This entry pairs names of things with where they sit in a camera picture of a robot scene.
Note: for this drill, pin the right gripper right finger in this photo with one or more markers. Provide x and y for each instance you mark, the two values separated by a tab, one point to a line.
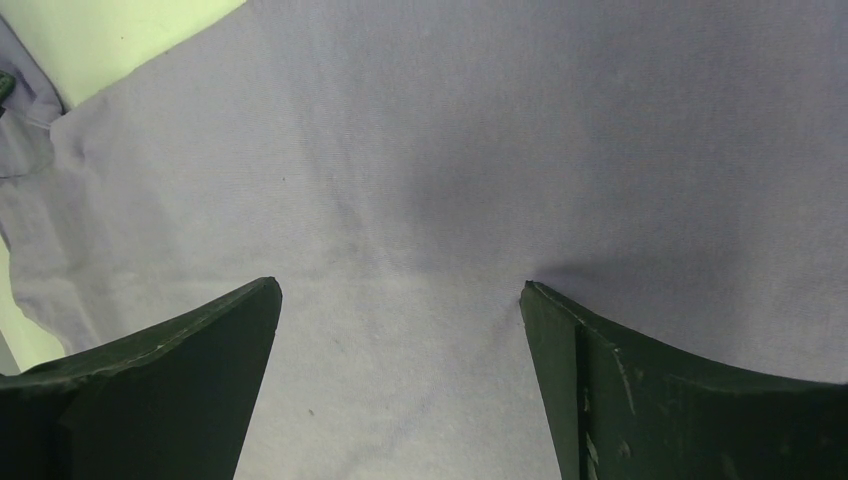
622	405

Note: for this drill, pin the purple t shirt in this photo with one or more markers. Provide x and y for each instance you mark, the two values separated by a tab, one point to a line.
402	168

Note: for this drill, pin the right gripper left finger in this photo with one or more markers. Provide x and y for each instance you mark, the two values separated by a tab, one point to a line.
172	401

